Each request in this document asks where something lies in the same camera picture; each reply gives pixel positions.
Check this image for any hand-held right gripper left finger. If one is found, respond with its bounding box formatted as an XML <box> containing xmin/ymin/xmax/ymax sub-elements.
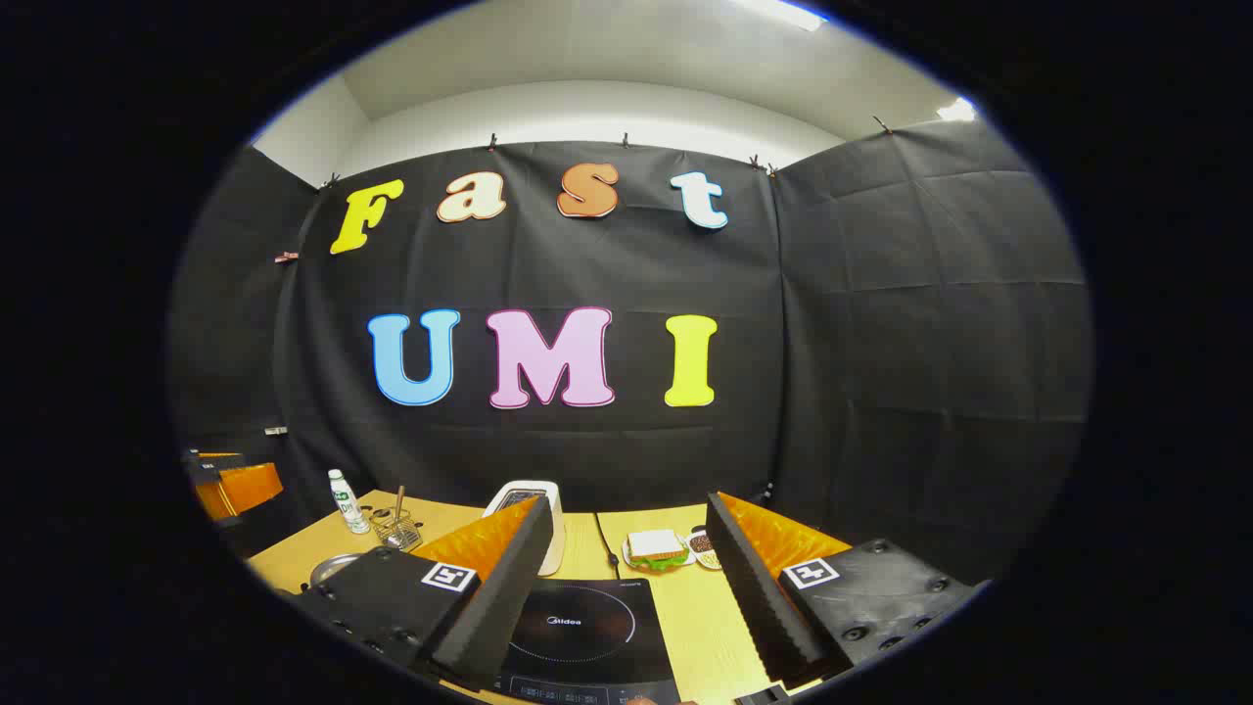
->
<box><xmin>294</xmin><ymin>494</ymin><xmax>556</xmax><ymax>691</ymax></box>

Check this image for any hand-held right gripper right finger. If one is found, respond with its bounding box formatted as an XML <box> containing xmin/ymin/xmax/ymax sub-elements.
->
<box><xmin>705</xmin><ymin>492</ymin><xmax>980</xmax><ymax>691</ymax></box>

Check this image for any black induction cooktop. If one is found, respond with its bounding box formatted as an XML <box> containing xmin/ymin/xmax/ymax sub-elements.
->
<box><xmin>494</xmin><ymin>578</ymin><xmax>681</xmax><ymax>705</ymax></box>

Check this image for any stainless steel pot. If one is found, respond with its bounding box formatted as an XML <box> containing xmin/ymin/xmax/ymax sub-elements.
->
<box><xmin>309</xmin><ymin>553</ymin><xmax>363</xmax><ymax>588</ymax></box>

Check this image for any white sandwich plate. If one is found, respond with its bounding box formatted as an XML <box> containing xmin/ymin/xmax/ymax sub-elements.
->
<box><xmin>622</xmin><ymin>534</ymin><xmax>698</xmax><ymax>575</ymax></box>

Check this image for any white toaster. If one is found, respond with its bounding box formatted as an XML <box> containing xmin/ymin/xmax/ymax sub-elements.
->
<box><xmin>483</xmin><ymin>480</ymin><xmax>566</xmax><ymax>577</ymax></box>

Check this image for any white bottle green label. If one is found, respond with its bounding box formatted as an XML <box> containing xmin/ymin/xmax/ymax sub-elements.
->
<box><xmin>327</xmin><ymin>468</ymin><xmax>371</xmax><ymax>536</ymax></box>

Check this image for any sandwich with lettuce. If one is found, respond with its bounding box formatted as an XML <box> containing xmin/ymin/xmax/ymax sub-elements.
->
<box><xmin>626</xmin><ymin>530</ymin><xmax>689</xmax><ymax>572</ymax></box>

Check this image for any black backdrop cloth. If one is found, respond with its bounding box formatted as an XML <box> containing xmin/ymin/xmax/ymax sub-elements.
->
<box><xmin>166</xmin><ymin>117</ymin><xmax>1092</xmax><ymax>588</ymax></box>

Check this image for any black power cable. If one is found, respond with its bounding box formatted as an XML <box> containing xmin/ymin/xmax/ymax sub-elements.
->
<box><xmin>593</xmin><ymin>511</ymin><xmax>621</xmax><ymax>579</ymax></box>

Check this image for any metal wire basket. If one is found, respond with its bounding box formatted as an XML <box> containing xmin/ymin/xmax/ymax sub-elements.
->
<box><xmin>370</xmin><ymin>504</ymin><xmax>424</xmax><ymax>551</ymax></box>

